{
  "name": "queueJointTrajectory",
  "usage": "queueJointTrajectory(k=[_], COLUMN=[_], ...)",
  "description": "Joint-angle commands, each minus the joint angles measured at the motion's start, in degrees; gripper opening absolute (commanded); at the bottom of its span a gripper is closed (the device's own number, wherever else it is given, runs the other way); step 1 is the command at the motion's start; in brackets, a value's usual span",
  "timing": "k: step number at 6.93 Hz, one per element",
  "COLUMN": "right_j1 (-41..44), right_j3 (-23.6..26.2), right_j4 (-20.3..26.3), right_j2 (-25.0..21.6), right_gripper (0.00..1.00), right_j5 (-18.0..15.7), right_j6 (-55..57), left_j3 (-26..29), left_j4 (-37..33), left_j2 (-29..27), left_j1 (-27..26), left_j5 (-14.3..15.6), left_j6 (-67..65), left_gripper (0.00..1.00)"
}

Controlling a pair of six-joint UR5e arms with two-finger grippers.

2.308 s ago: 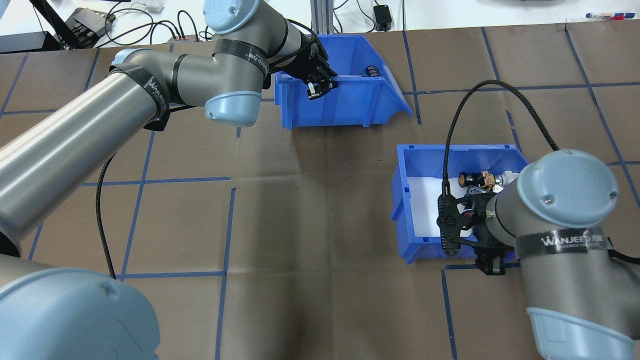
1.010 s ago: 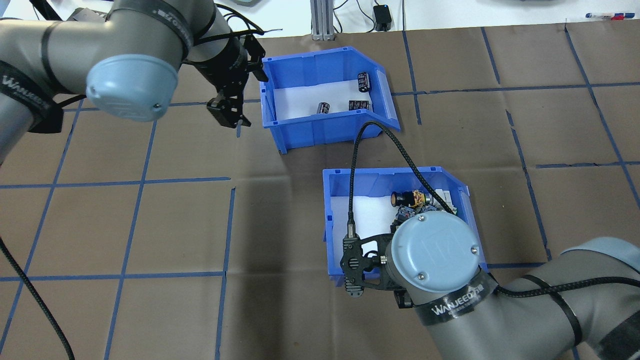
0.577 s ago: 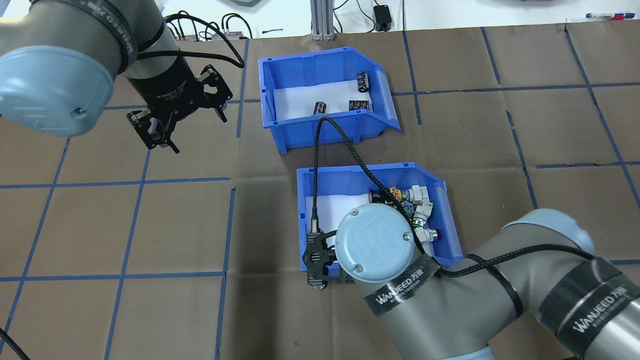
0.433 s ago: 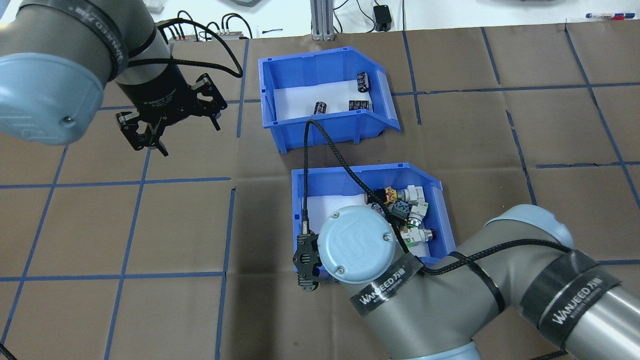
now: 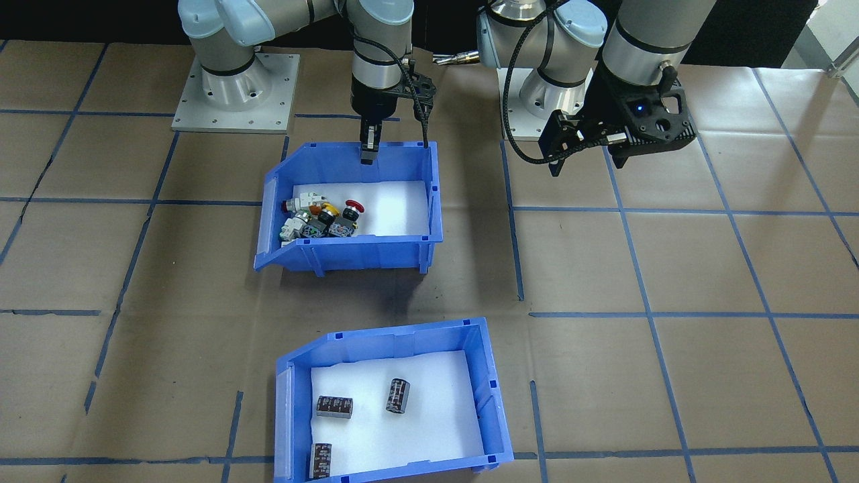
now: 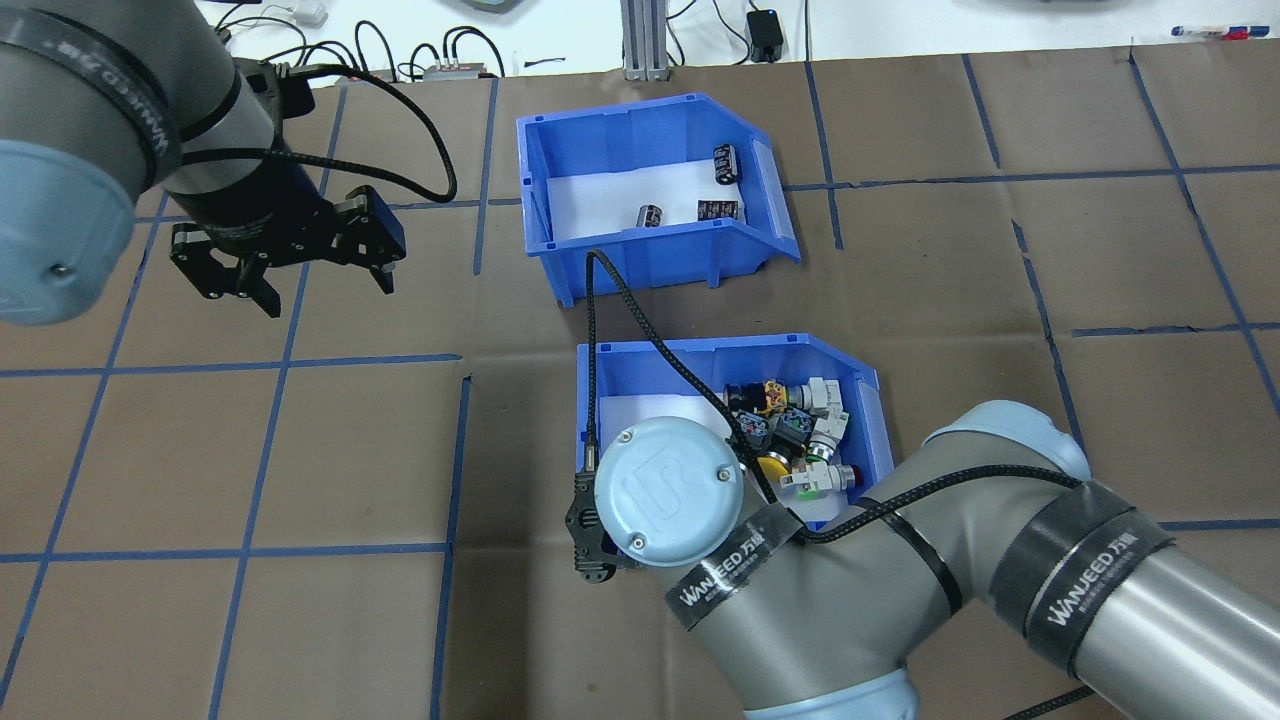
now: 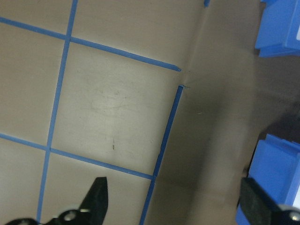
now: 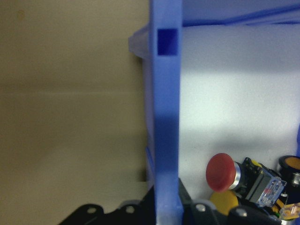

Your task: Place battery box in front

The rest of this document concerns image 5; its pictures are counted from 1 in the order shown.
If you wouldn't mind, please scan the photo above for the blue switch storage bin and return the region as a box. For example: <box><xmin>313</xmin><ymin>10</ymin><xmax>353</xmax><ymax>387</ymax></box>
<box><xmin>253</xmin><ymin>140</ymin><xmax>445</xmax><ymax>277</ymax></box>

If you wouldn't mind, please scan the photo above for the blue battery storage bin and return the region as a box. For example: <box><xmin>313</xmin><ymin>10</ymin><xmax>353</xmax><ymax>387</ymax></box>
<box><xmin>272</xmin><ymin>317</ymin><xmax>516</xmax><ymax>483</ymax></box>

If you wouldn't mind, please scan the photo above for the black cylindrical battery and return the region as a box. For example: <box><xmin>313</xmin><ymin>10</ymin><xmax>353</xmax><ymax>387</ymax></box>
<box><xmin>315</xmin><ymin>396</ymin><xmax>354</xmax><ymax>419</ymax></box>
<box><xmin>309</xmin><ymin>442</ymin><xmax>334</xmax><ymax>480</ymax></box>
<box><xmin>386</xmin><ymin>378</ymin><xmax>411</xmax><ymax>415</ymax></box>

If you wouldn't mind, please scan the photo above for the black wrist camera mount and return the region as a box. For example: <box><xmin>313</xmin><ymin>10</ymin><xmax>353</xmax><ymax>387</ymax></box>
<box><xmin>398</xmin><ymin>69</ymin><xmax>438</xmax><ymax>113</ymax></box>
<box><xmin>627</xmin><ymin>84</ymin><xmax>697</xmax><ymax>152</ymax></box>

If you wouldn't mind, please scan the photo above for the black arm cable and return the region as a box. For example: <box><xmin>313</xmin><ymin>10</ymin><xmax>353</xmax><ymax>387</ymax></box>
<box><xmin>502</xmin><ymin>0</ymin><xmax>571</xmax><ymax>166</ymax></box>
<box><xmin>349</xmin><ymin>30</ymin><xmax>432</xmax><ymax>148</ymax></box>

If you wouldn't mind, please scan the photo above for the silver white switch unit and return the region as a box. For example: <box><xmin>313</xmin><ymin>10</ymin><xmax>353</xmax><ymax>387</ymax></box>
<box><xmin>279</xmin><ymin>215</ymin><xmax>311</xmax><ymax>241</ymax></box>

